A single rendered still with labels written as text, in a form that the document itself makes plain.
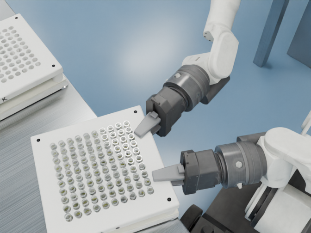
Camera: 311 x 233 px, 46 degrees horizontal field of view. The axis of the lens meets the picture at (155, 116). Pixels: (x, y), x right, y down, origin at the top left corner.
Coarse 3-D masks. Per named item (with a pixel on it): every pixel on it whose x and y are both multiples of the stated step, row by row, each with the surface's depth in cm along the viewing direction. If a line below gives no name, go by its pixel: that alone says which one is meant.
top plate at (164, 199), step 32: (64, 128) 78; (96, 128) 78; (96, 160) 73; (160, 160) 73; (96, 192) 69; (128, 192) 69; (160, 192) 69; (64, 224) 66; (96, 224) 66; (128, 224) 67
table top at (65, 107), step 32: (0, 0) 113; (64, 96) 92; (0, 128) 86; (32, 128) 86; (0, 160) 82; (32, 160) 82; (0, 192) 77; (32, 192) 77; (0, 224) 74; (32, 224) 74; (160, 224) 74
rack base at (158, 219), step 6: (156, 216) 71; (162, 216) 71; (168, 216) 71; (174, 216) 73; (138, 222) 71; (144, 222) 71; (150, 222) 71; (156, 222) 72; (120, 228) 70; (126, 228) 70; (132, 228) 70; (138, 228) 71
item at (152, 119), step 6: (150, 114) 77; (156, 114) 77; (144, 120) 77; (150, 120) 77; (156, 120) 77; (138, 126) 76; (144, 126) 76; (150, 126) 76; (138, 132) 76; (144, 132) 76
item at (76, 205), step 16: (80, 144) 76; (96, 144) 74; (112, 144) 75; (64, 160) 73; (112, 160) 72; (128, 160) 73; (80, 176) 72; (96, 176) 71; (128, 176) 70; (80, 192) 69; (112, 192) 70
